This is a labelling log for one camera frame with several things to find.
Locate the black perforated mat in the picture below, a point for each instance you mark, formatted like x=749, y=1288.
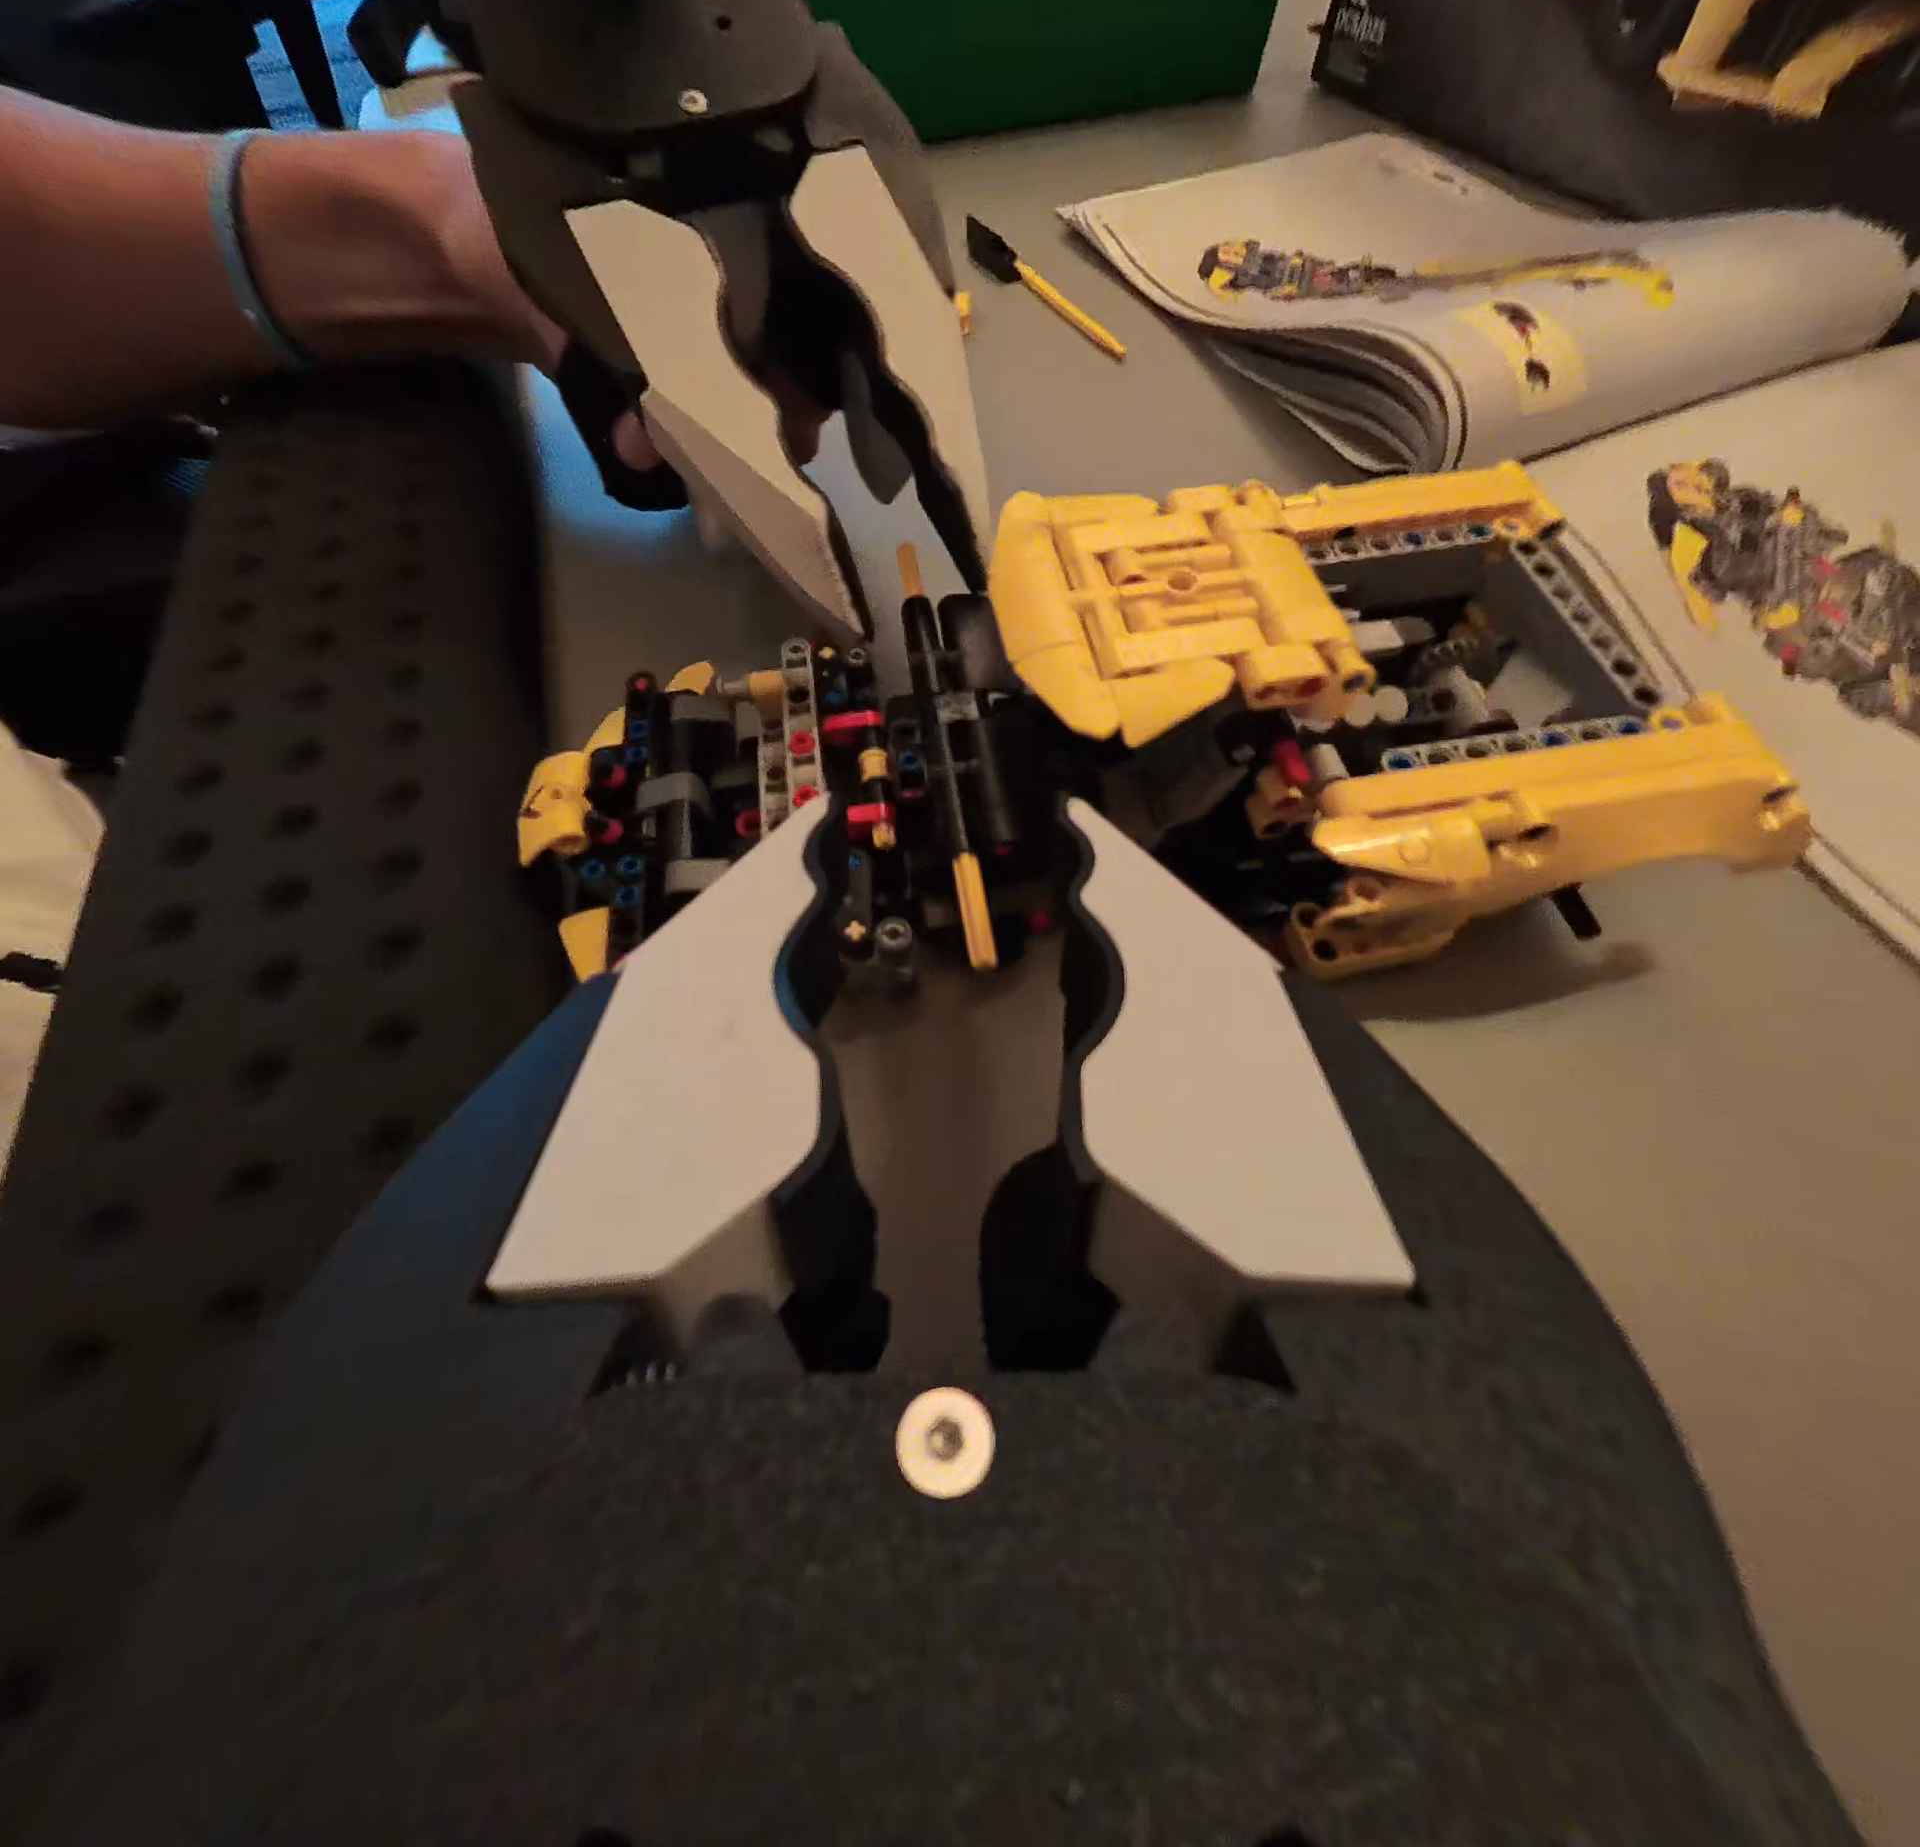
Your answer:
x=271, y=903

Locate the person's white shirt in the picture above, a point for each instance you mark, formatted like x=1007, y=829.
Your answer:
x=39, y=903

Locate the yellow axle with black end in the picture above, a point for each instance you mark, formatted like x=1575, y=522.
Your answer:
x=1052, y=293

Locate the yellow toy brick car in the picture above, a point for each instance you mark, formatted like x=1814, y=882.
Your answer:
x=1171, y=587

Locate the open instruction booklet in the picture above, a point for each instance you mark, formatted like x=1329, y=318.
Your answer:
x=1336, y=198

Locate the person's left hand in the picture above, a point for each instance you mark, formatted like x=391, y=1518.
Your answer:
x=375, y=243

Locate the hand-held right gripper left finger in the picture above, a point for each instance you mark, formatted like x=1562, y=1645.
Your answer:
x=674, y=1130

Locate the green storage bin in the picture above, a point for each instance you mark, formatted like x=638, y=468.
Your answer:
x=1052, y=32

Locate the grey desk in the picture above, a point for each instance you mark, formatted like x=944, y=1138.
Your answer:
x=1650, y=1204

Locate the toy car set box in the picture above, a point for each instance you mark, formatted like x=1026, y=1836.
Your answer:
x=1470, y=91

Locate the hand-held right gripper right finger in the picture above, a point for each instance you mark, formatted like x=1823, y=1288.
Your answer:
x=1233, y=1130

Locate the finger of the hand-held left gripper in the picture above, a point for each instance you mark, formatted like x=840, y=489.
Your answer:
x=900, y=274
x=660, y=288

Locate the person's left forearm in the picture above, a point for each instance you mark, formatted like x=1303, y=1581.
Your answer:
x=104, y=257

